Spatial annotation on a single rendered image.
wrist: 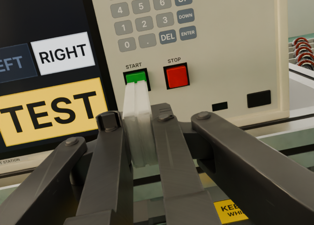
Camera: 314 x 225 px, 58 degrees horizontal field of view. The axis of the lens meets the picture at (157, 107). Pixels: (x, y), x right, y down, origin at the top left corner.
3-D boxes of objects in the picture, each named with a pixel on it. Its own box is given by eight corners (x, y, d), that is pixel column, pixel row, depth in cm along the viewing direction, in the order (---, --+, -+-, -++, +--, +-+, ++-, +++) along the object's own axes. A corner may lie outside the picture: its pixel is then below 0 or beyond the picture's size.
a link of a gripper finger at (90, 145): (131, 175, 13) (67, 188, 13) (132, 131, 18) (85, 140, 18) (124, 147, 13) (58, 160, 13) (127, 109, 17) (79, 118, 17)
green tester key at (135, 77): (148, 90, 27) (145, 72, 26) (129, 94, 27) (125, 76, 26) (147, 87, 28) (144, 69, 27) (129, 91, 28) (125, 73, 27)
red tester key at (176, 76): (188, 84, 27) (185, 66, 26) (169, 88, 27) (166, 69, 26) (186, 82, 28) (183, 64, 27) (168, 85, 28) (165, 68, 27)
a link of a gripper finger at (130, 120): (147, 167, 15) (133, 170, 15) (143, 119, 22) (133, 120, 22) (136, 115, 14) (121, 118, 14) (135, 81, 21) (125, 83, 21)
